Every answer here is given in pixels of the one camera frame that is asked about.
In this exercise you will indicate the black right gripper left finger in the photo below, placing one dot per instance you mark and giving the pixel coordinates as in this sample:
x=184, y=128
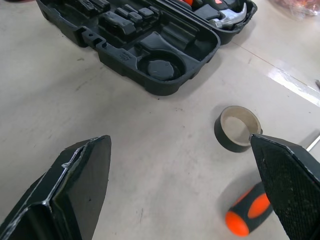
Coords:
x=75, y=190

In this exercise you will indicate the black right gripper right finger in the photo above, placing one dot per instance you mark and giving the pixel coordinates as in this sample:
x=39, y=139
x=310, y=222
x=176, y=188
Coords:
x=292, y=185

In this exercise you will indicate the black plastic tool case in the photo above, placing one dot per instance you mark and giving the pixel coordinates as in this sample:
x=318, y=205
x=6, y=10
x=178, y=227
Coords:
x=117, y=27

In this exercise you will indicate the black tape roll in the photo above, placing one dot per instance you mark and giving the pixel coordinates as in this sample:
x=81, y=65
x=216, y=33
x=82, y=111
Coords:
x=222, y=140

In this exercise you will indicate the clear bag of colourful snacks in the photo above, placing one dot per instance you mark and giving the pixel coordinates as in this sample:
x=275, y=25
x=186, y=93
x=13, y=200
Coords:
x=300, y=5

